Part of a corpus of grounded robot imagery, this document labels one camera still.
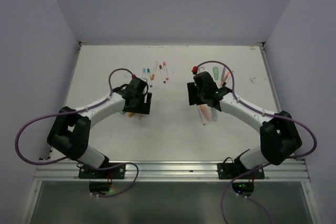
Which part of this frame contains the aluminium rail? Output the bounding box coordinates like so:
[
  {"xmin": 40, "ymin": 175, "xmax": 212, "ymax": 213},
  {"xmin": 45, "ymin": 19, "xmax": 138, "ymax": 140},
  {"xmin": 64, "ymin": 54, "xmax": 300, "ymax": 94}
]
[{"xmin": 34, "ymin": 160, "xmax": 310, "ymax": 182}]

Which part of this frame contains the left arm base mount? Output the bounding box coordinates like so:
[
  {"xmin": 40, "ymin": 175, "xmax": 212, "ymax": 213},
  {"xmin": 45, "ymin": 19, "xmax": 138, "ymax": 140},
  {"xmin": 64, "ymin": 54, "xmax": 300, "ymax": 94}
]
[{"xmin": 77, "ymin": 162, "xmax": 140, "ymax": 198}]

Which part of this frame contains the brown cap marker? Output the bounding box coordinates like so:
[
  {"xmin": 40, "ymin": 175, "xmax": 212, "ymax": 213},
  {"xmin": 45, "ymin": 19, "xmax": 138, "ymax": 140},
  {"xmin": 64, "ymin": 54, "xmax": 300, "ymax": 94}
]
[{"xmin": 159, "ymin": 65, "xmax": 166, "ymax": 83}]

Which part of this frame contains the teal cap marker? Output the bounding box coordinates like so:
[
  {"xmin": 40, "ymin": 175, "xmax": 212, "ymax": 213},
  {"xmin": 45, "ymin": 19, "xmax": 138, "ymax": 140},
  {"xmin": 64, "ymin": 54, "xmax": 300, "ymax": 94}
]
[{"xmin": 147, "ymin": 68, "xmax": 153, "ymax": 88}]

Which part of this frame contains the small green highlighter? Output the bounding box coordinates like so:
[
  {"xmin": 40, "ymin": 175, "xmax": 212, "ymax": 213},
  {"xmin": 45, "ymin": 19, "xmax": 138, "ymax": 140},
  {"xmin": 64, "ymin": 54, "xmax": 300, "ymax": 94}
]
[{"xmin": 213, "ymin": 67, "xmax": 219, "ymax": 80}]

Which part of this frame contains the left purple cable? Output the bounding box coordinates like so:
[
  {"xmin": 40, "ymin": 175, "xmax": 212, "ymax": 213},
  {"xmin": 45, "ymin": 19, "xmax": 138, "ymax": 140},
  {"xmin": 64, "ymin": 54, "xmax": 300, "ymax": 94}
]
[{"xmin": 15, "ymin": 68, "xmax": 137, "ymax": 166}]

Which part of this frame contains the pink cap marker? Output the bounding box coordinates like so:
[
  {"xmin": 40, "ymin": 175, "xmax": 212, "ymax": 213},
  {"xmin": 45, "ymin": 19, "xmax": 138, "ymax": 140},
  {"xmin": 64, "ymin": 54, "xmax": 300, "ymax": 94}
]
[{"xmin": 163, "ymin": 61, "xmax": 169, "ymax": 81}]

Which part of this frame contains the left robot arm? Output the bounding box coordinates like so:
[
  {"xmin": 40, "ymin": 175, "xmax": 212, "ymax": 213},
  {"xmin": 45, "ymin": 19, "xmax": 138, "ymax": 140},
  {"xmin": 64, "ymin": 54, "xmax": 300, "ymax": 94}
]
[{"xmin": 47, "ymin": 77, "xmax": 152, "ymax": 178}]

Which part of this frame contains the orange cap marker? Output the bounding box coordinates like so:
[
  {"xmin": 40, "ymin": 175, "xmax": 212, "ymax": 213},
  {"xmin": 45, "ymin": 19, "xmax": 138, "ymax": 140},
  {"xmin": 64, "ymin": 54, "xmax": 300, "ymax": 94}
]
[{"xmin": 151, "ymin": 61, "xmax": 158, "ymax": 80}]

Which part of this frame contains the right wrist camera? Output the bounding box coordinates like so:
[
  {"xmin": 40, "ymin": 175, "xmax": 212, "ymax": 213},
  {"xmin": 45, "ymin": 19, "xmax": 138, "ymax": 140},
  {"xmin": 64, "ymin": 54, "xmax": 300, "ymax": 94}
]
[{"xmin": 192, "ymin": 66, "xmax": 206, "ymax": 75}]

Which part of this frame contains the orange pink highlighter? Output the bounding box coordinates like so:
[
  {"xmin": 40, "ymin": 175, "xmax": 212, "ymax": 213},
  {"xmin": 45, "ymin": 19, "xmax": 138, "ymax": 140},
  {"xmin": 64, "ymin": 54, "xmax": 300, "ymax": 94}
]
[{"xmin": 199, "ymin": 105, "xmax": 212, "ymax": 121}]

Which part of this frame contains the purple grey marker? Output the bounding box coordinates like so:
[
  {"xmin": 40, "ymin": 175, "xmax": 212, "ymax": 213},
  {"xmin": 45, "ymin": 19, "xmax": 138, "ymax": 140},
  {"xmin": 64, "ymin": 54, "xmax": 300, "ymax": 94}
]
[{"xmin": 221, "ymin": 66, "xmax": 226, "ymax": 82}]

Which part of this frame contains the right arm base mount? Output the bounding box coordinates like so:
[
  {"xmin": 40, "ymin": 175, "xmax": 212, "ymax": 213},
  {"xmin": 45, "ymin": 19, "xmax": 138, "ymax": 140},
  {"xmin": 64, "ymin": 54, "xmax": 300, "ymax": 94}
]
[{"xmin": 217, "ymin": 157, "xmax": 265, "ymax": 197}]

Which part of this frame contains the red cap marker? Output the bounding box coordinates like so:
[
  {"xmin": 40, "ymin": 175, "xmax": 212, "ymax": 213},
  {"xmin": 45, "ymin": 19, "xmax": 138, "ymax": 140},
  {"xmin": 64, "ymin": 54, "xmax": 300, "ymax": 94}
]
[{"xmin": 220, "ymin": 71, "xmax": 229, "ymax": 87}]

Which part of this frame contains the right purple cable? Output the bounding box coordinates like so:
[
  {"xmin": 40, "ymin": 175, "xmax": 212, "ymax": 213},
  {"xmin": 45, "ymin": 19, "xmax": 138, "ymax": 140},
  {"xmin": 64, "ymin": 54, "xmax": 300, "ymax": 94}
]
[{"xmin": 193, "ymin": 60, "xmax": 318, "ymax": 161}]

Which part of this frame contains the purple cable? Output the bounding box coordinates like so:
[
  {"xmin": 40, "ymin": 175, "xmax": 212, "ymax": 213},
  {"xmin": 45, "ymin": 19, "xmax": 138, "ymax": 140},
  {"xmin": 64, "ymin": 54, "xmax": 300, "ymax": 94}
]
[
  {"xmin": 193, "ymin": 60, "xmax": 318, "ymax": 161},
  {"xmin": 15, "ymin": 68, "xmax": 137, "ymax": 166}
]

